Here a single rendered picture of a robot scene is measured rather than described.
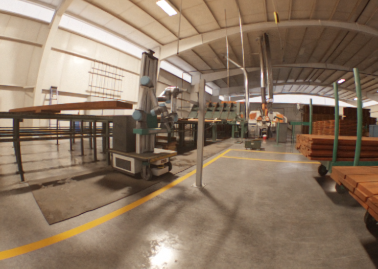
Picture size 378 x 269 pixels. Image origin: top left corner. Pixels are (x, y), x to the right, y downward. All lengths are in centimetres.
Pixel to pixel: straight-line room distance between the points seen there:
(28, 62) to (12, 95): 164
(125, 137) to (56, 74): 702
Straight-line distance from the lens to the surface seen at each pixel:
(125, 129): 228
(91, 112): 877
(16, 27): 922
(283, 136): 824
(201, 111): 189
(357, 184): 105
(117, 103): 125
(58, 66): 897
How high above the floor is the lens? 77
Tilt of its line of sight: 1 degrees down
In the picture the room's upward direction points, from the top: 2 degrees clockwise
